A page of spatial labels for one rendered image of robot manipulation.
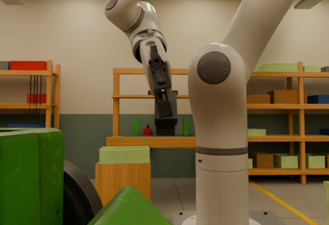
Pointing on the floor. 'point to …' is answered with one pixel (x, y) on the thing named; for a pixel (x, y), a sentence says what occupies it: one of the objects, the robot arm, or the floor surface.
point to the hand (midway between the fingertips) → (164, 100)
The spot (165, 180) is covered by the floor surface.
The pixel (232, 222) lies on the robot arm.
